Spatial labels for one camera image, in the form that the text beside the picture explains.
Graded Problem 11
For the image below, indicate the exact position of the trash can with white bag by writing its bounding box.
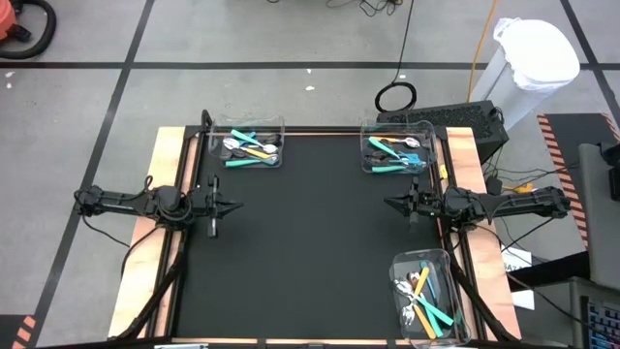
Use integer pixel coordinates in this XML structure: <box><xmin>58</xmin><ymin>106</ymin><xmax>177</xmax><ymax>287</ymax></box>
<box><xmin>470</xmin><ymin>16</ymin><xmax>581</xmax><ymax>131</ymax></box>

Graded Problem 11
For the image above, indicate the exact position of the grey desk panel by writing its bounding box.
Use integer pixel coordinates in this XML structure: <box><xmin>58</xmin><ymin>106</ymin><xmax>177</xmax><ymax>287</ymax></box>
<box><xmin>578</xmin><ymin>143</ymin><xmax>620</xmax><ymax>292</ymax></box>

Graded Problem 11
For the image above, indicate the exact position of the blue-handled silver spoon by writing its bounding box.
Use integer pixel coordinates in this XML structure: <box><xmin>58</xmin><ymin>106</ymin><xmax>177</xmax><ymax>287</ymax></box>
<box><xmin>222</xmin><ymin>130</ymin><xmax>258</xmax><ymax>151</ymax></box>

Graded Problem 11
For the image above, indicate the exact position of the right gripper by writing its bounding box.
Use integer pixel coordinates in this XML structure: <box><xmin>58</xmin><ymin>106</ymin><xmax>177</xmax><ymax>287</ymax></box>
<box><xmin>384</xmin><ymin>174</ymin><xmax>445</xmax><ymax>229</ymax></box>

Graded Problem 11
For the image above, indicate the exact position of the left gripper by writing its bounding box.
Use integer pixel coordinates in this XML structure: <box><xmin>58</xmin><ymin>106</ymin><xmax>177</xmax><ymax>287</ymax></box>
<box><xmin>193</xmin><ymin>174</ymin><xmax>245</xmax><ymax>238</ymax></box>

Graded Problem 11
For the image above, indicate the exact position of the clear plastic bin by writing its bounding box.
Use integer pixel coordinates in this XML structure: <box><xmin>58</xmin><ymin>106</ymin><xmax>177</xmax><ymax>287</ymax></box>
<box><xmin>359</xmin><ymin>119</ymin><xmax>440</xmax><ymax>175</ymax></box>
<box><xmin>388</xmin><ymin>248</ymin><xmax>472</xmax><ymax>348</ymax></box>
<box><xmin>207</xmin><ymin>114</ymin><xmax>286</xmax><ymax>170</ymax></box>

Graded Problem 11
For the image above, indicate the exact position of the yellow hanging cable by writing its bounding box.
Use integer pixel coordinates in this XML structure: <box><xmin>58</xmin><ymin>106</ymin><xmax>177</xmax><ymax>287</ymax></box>
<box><xmin>467</xmin><ymin>0</ymin><xmax>499</xmax><ymax>103</ymax></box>

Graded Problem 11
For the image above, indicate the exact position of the black perforated computer case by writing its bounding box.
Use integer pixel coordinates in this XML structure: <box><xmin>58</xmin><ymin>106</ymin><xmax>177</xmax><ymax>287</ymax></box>
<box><xmin>376</xmin><ymin>100</ymin><xmax>510</xmax><ymax>165</ymax></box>

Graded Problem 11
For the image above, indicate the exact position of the orange vacuum cleaner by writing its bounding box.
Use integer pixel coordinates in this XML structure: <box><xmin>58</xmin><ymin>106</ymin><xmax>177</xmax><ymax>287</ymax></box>
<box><xmin>0</xmin><ymin>0</ymin><xmax>31</xmax><ymax>44</ymax></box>

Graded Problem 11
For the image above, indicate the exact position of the backlit keyboard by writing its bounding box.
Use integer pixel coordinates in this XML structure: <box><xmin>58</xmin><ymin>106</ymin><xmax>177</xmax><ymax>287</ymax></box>
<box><xmin>584</xmin><ymin>299</ymin><xmax>620</xmax><ymax>349</ymax></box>

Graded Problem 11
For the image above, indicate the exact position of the white paper sheet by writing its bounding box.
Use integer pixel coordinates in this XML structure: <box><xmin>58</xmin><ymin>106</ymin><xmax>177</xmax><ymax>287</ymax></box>
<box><xmin>501</xmin><ymin>245</ymin><xmax>535</xmax><ymax>311</ymax></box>

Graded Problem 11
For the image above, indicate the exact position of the black diagonal support strut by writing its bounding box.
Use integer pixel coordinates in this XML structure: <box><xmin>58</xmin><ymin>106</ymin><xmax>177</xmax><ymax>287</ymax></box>
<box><xmin>113</xmin><ymin>232</ymin><xmax>188</xmax><ymax>340</ymax></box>
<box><xmin>448</xmin><ymin>237</ymin><xmax>510</xmax><ymax>343</ymax></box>

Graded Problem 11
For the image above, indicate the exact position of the black hanging cable with coil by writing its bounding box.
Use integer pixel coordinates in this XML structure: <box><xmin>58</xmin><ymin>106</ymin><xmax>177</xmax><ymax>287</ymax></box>
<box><xmin>374</xmin><ymin>0</ymin><xmax>419</xmax><ymax>114</ymax></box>

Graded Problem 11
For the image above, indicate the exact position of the black cable tangle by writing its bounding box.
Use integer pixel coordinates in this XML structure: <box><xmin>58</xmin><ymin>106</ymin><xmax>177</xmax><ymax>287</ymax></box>
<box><xmin>267</xmin><ymin>0</ymin><xmax>404</xmax><ymax>16</ymax></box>

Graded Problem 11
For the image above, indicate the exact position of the black device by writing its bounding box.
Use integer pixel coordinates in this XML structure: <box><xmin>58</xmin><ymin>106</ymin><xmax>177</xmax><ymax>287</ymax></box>
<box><xmin>600</xmin><ymin>142</ymin><xmax>620</xmax><ymax>203</ymax></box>

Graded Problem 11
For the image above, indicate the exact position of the wooden base board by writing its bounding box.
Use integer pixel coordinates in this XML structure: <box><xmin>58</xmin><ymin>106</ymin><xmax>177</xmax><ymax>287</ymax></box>
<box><xmin>107</xmin><ymin>125</ymin><xmax>523</xmax><ymax>341</ymax></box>

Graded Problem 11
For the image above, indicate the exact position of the black vacuum hose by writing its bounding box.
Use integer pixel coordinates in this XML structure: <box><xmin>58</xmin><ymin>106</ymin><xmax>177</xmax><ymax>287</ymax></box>
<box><xmin>0</xmin><ymin>0</ymin><xmax>58</xmax><ymax>61</ymax></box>

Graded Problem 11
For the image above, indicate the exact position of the black orange striped mat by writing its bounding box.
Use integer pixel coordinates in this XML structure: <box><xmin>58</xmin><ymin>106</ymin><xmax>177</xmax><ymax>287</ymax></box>
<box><xmin>0</xmin><ymin>314</ymin><xmax>38</xmax><ymax>349</ymax></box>
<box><xmin>536</xmin><ymin>112</ymin><xmax>620</xmax><ymax>248</ymax></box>

